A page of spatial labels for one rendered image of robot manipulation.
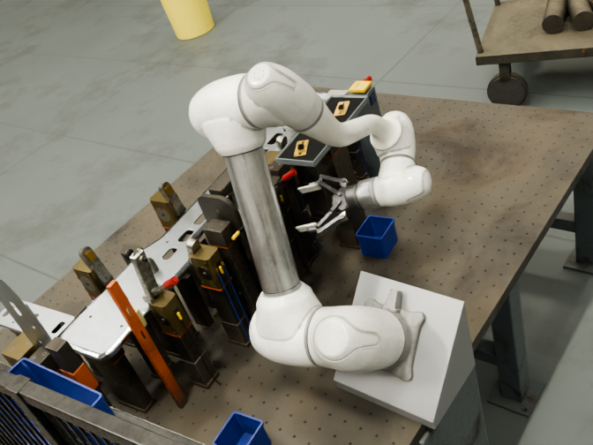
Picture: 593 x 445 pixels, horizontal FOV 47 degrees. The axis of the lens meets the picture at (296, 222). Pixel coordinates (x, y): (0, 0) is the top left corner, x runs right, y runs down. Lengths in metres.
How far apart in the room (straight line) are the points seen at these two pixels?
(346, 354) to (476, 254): 0.77
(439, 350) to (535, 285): 1.39
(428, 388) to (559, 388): 1.03
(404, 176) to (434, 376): 0.56
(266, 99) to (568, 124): 1.54
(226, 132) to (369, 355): 0.62
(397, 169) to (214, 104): 0.60
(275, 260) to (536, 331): 1.50
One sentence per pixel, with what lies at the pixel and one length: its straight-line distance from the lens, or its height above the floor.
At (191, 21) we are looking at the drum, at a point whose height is 0.16.
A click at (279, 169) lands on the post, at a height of 1.10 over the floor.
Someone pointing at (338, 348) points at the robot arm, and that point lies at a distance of 1.61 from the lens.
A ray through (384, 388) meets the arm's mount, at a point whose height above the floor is 0.75.
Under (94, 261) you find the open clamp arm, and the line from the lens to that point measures 2.16.
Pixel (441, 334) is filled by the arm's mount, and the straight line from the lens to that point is 1.78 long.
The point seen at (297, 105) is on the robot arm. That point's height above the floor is 1.51.
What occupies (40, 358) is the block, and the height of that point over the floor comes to 1.08.
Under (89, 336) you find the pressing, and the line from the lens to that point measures 2.01.
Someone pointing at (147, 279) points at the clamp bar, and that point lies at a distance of 1.87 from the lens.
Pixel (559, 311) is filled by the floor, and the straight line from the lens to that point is 3.02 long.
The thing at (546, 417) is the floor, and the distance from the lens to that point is 2.69.
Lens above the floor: 2.20
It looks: 36 degrees down
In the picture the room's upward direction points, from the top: 19 degrees counter-clockwise
